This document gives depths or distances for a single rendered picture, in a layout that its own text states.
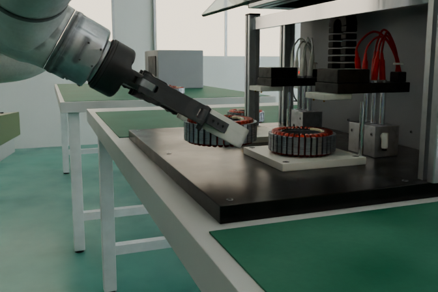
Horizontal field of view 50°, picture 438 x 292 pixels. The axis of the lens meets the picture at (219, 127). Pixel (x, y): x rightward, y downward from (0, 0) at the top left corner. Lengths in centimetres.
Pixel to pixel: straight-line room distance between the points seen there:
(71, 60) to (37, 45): 4
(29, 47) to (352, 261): 44
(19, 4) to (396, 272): 45
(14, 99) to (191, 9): 222
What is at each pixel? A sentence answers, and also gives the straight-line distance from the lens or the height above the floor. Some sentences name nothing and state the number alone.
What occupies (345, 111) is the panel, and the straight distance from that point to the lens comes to 113.
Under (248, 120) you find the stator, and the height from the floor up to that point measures 85.
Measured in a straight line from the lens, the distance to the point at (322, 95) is 78.
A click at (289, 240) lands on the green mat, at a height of 75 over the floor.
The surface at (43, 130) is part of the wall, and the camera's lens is 545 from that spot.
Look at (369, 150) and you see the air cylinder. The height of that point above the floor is 78.
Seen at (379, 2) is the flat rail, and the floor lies 102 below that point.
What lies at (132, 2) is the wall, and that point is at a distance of 552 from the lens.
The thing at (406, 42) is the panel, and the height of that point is 97.
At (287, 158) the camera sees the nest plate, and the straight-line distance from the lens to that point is 74.
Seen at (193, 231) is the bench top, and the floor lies 75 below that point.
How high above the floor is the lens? 93
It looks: 8 degrees down
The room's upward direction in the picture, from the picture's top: straight up
